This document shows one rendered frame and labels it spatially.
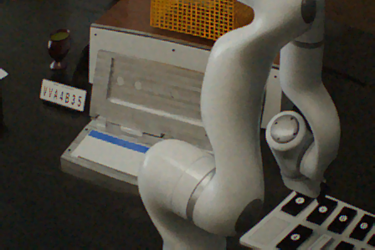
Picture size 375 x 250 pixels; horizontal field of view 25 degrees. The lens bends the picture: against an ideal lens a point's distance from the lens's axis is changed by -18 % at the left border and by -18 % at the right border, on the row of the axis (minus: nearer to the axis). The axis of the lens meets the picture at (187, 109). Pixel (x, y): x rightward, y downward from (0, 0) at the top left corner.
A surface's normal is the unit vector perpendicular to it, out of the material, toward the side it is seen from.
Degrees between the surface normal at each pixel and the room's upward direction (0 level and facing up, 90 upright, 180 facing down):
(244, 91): 83
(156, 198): 93
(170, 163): 29
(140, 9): 0
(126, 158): 0
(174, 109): 74
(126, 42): 90
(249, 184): 64
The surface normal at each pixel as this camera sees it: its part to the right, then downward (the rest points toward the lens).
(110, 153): 0.03, -0.83
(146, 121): -0.38, 0.24
